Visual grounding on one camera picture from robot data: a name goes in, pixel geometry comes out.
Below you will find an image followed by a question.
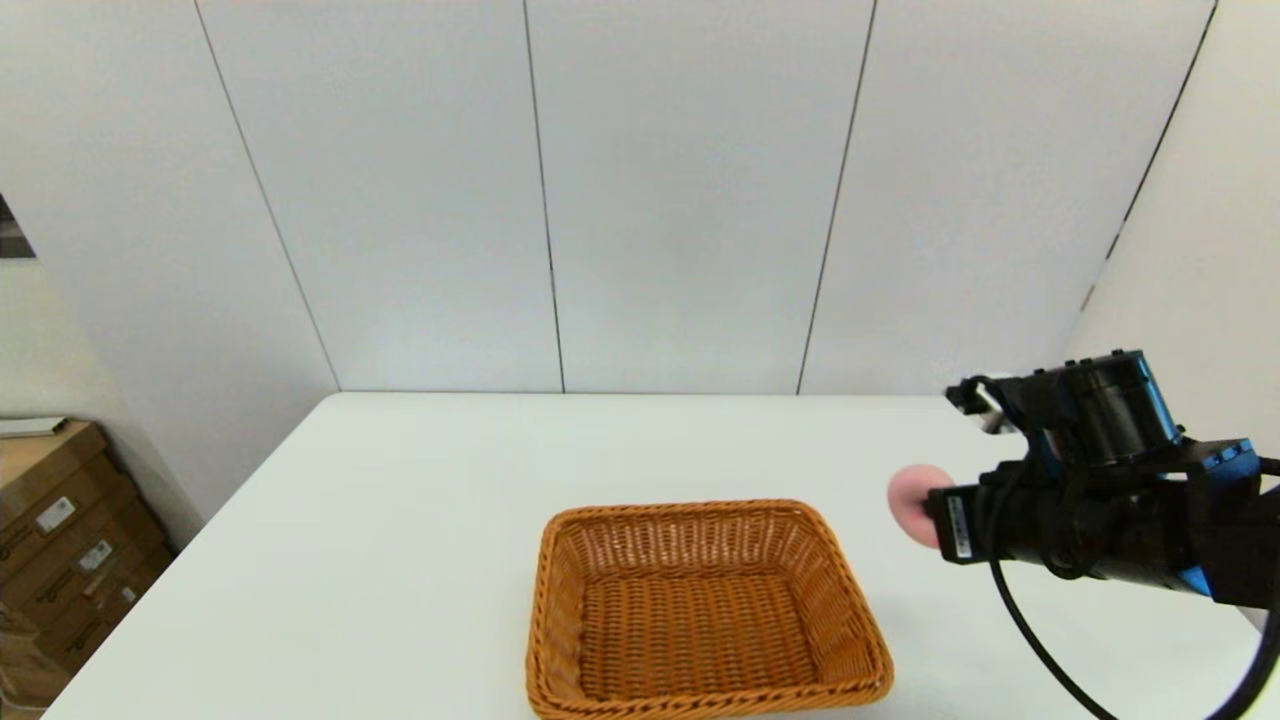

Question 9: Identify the pink peach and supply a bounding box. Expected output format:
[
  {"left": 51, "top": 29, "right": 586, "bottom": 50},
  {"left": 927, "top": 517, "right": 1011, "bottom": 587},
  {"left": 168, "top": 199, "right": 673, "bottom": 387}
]
[{"left": 887, "top": 463, "right": 956, "bottom": 549}]

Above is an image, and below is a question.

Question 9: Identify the orange woven wicker basket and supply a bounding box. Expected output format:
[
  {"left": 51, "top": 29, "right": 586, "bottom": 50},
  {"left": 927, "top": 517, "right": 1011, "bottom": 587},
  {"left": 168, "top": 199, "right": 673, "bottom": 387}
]
[{"left": 526, "top": 499, "right": 894, "bottom": 720}]

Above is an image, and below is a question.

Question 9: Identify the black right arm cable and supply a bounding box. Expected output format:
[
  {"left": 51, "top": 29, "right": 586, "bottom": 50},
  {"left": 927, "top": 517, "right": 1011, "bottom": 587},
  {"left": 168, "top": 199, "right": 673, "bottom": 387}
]
[{"left": 985, "top": 555, "right": 1280, "bottom": 720}]

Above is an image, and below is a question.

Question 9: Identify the dark grey wall fixture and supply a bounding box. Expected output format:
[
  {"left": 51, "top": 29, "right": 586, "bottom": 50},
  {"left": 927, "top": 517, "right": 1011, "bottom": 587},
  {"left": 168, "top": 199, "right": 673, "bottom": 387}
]
[{"left": 0, "top": 195, "right": 36, "bottom": 259}]

